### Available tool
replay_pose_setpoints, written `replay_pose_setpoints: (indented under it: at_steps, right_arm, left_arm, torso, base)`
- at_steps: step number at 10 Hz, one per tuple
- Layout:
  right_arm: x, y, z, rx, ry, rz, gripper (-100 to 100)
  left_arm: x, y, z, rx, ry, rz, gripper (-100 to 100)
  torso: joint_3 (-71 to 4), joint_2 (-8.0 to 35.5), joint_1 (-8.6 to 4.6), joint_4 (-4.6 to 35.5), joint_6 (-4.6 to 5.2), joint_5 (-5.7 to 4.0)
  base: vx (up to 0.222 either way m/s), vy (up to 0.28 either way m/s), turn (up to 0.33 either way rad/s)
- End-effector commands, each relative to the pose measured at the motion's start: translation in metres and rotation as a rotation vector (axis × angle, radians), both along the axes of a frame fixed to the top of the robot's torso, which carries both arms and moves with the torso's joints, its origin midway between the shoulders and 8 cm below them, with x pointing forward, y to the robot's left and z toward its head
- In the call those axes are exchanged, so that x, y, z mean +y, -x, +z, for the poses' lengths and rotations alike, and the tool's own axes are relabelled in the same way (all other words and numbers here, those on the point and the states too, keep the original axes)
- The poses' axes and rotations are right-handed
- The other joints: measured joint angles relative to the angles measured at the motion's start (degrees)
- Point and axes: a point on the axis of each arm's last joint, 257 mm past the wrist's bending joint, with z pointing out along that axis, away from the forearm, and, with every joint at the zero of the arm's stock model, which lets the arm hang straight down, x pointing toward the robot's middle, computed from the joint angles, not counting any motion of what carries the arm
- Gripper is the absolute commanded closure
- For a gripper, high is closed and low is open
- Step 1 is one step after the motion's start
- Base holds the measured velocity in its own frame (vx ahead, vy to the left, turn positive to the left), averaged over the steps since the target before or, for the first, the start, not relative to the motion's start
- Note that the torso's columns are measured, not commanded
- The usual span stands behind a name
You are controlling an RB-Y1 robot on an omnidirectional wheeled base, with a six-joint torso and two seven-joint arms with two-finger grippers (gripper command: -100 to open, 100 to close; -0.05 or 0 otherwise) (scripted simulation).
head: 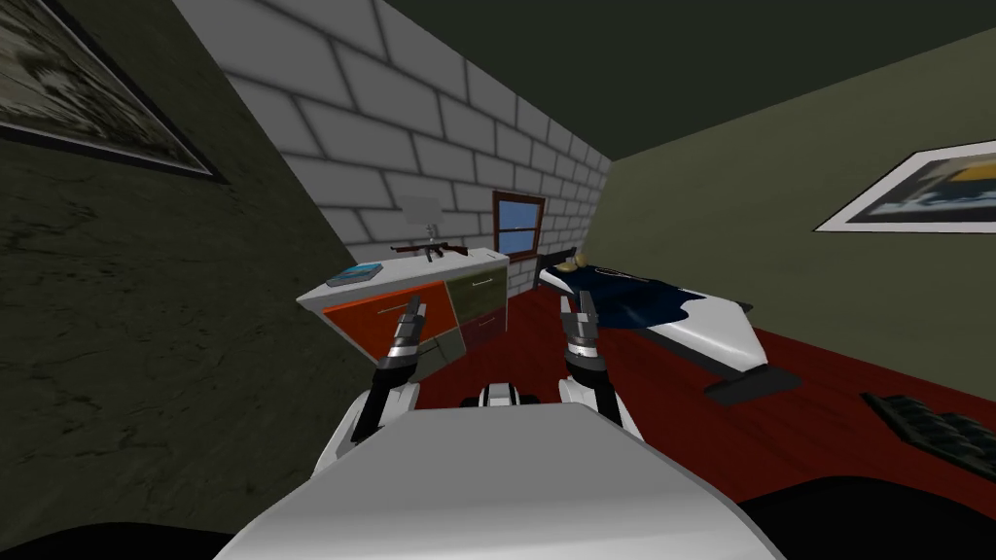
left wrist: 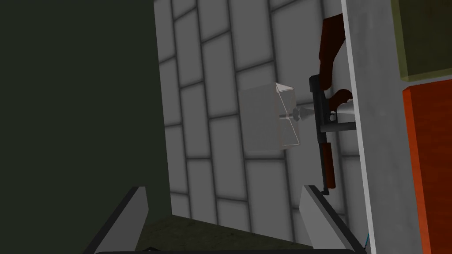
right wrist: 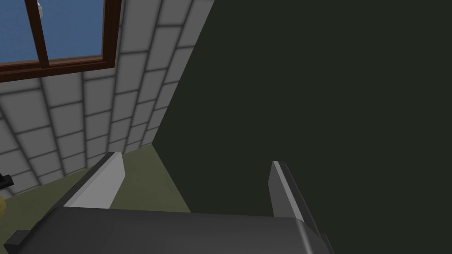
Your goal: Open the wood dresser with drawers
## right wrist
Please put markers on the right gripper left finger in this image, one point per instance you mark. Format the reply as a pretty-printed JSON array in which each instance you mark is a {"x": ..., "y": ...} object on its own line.
[{"x": 99, "y": 185}]

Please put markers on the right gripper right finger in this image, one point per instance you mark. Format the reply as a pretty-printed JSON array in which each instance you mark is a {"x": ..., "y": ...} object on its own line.
[{"x": 284, "y": 192}]

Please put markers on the brown framed window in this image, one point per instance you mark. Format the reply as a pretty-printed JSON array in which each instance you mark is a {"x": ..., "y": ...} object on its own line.
[{"x": 60, "y": 31}]

